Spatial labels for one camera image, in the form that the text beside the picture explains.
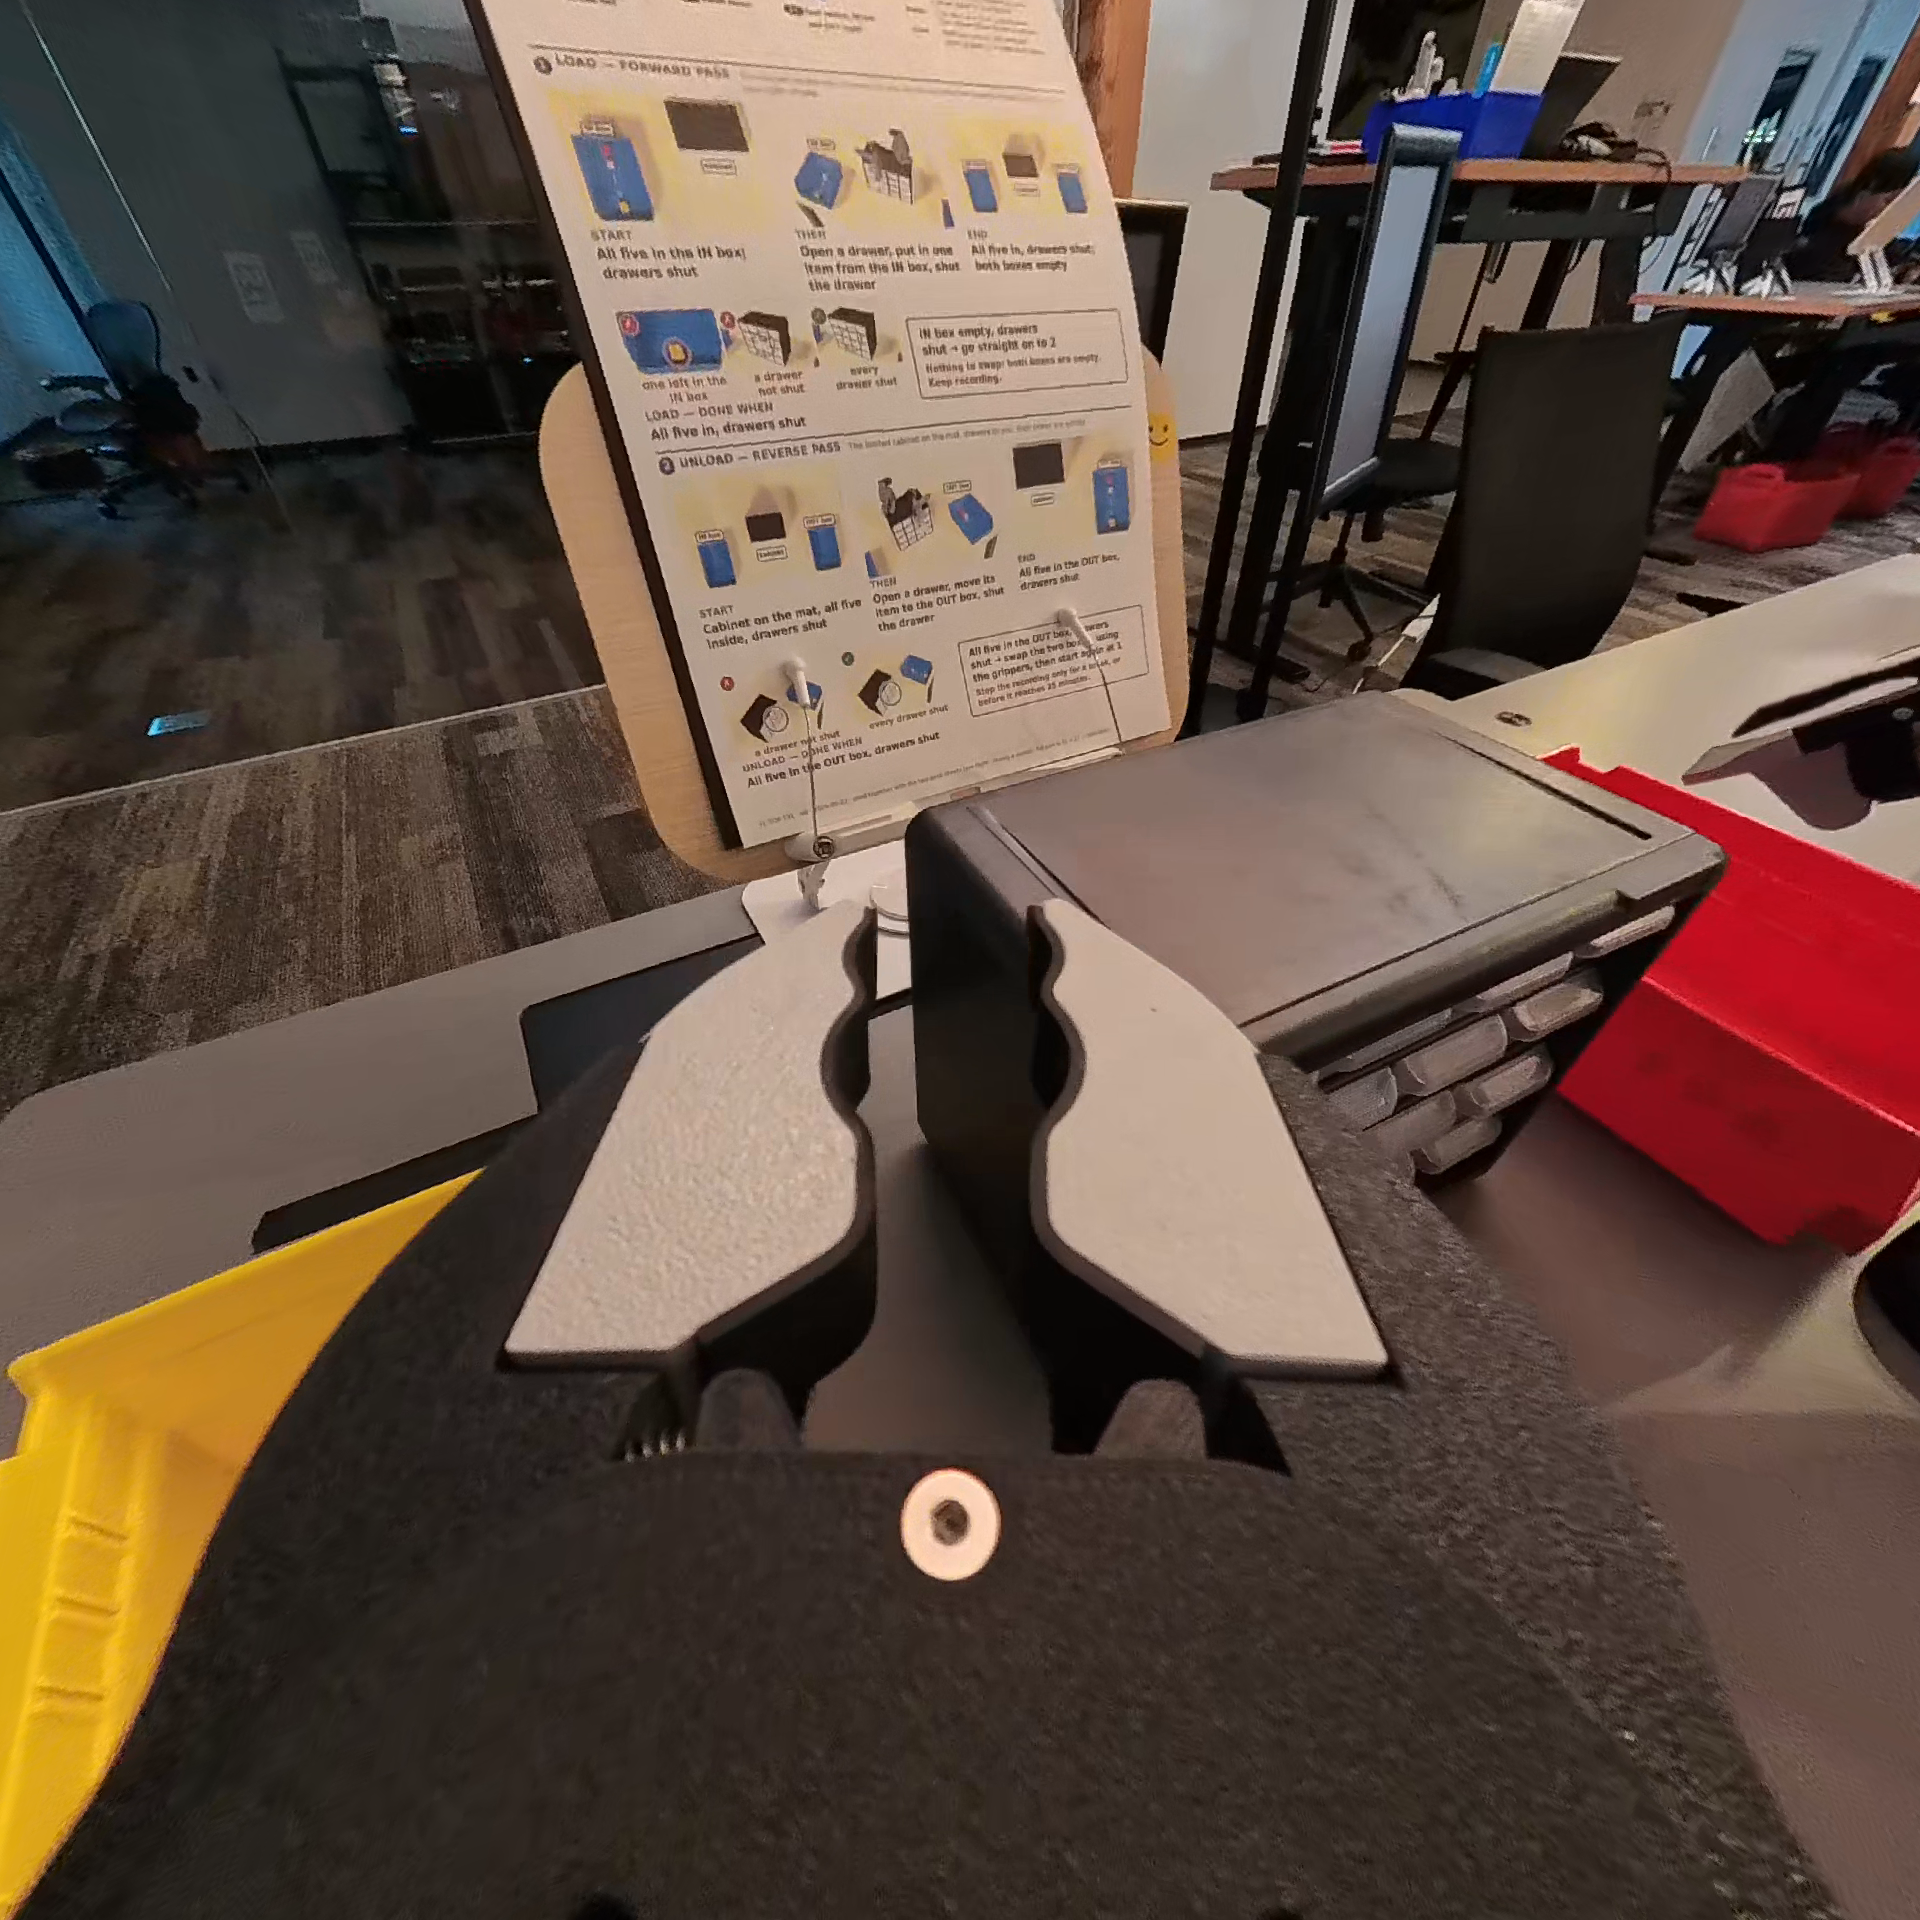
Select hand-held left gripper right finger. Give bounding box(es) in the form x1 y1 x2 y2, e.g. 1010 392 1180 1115
1025 896 1390 1383

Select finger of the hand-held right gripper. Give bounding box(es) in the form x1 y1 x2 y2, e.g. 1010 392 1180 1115
1682 655 1920 785

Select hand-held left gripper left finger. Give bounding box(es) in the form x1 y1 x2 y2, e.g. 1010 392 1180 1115
504 900 879 1373

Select red storage bin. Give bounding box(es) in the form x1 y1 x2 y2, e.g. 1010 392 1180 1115
1543 745 1920 1259

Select rows of clear drawers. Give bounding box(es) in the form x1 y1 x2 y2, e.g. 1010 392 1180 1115
1309 900 1684 1181

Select black drawer cabinet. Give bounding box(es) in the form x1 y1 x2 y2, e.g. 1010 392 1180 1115
902 693 1730 1192

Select black table mat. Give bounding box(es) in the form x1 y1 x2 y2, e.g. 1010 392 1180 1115
250 922 920 1259

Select small red tote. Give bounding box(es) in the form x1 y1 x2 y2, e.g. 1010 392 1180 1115
1696 457 1876 554

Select white stand base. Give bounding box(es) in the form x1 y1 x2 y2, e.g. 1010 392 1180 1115
737 856 920 1004

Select black office chair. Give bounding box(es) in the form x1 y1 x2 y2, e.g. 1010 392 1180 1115
1410 312 1705 705

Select grey backed office chair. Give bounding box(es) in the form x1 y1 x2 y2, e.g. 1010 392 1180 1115
1302 123 1470 641

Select wooden office desk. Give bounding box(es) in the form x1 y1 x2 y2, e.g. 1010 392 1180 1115
1208 151 1764 452

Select black metal pole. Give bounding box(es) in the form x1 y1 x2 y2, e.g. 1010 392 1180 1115
1181 0 1345 737

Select yellow storage bin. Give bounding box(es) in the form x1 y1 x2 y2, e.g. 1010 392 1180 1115
0 1171 485 1920

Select wooden poster stand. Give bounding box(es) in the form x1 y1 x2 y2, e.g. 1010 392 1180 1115
536 343 1198 889

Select blue storage bin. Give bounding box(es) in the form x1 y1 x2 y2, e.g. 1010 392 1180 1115
1359 88 1550 164

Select instruction poster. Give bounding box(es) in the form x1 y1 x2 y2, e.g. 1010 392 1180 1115
462 0 1181 850

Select dark mesh office chair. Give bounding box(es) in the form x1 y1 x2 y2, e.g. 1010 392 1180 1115
6 297 207 519

